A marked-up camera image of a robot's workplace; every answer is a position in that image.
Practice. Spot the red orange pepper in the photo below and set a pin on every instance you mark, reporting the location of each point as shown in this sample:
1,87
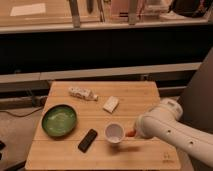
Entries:
131,133

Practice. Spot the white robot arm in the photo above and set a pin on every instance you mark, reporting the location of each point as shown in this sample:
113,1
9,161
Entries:
162,121

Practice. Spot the white ceramic cup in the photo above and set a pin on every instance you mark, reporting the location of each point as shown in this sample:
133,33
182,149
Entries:
114,133

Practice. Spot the white rectangular block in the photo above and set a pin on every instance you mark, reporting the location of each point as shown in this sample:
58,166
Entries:
111,104

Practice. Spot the green bowl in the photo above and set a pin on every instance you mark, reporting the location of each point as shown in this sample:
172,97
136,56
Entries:
59,120

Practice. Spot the black rectangular remote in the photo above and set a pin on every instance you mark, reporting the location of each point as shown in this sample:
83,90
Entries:
87,140

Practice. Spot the white paper sheet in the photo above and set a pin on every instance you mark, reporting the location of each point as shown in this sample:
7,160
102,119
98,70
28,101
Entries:
31,9

